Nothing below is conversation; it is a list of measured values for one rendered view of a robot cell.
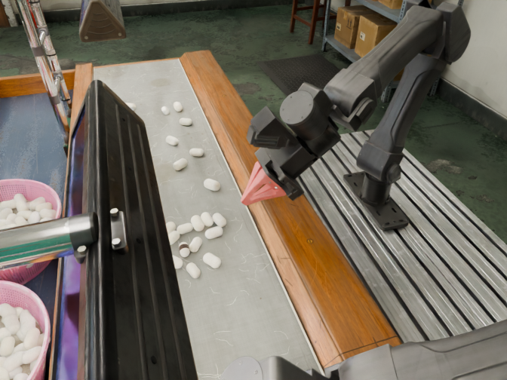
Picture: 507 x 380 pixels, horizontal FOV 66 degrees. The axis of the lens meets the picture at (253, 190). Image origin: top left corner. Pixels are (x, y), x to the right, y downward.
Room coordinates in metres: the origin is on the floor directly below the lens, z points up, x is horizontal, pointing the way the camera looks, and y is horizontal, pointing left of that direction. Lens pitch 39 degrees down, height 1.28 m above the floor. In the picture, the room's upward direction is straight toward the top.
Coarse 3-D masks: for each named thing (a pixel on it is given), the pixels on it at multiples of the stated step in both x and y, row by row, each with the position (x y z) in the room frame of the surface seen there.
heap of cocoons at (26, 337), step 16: (0, 320) 0.35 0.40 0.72; (16, 320) 0.34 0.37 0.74; (32, 320) 0.34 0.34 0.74; (0, 336) 0.32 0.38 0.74; (16, 336) 0.33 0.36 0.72; (32, 336) 0.32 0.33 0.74; (0, 352) 0.29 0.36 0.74; (16, 352) 0.30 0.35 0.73; (32, 352) 0.29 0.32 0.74; (0, 368) 0.27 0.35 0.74; (16, 368) 0.27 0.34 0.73; (32, 368) 0.27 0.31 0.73
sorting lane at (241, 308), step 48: (144, 96) 1.13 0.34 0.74; (192, 96) 1.13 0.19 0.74; (192, 144) 0.85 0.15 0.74; (192, 192) 0.66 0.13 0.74; (240, 192) 0.65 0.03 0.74; (240, 240) 0.52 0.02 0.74; (192, 288) 0.41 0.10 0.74; (240, 288) 0.41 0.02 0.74; (192, 336) 0.32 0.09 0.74; (240, 336) 0.32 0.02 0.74; (288, 336) 0.32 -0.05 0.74
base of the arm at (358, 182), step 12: (348, 180) 0.78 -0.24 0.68; (360, 180) 0.78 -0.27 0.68; (372, 180) 0.69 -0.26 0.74; (360, 192) 0.72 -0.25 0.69; (372, 192) 0.69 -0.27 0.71; (384, 192) 0.68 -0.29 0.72; (372, 204) 0.68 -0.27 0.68; (384, 204) 0.69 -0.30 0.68; (372, 216) 0.65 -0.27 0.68; (384, 216) 0.64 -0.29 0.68; (396, 216) 0.64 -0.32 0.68; (384, 228) 0.61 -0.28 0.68
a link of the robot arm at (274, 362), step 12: (240, 360) 0.17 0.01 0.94; (252, 360) 0.17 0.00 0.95; (264, 360) 0.16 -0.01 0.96; (276, 360) 0.16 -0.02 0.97; (228, 372) 0.17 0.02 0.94; (240, 372) 0.16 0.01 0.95; (252, 372) 0.16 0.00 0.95; (264, 372) 0.15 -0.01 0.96; (276, 372) 0.15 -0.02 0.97; (288, 372) 0.16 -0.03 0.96; (300, 372) 0.16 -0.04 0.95; (312, 372) 0.17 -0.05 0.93; (324, 372) 0.18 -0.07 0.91; (336, 372) 0.18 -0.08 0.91
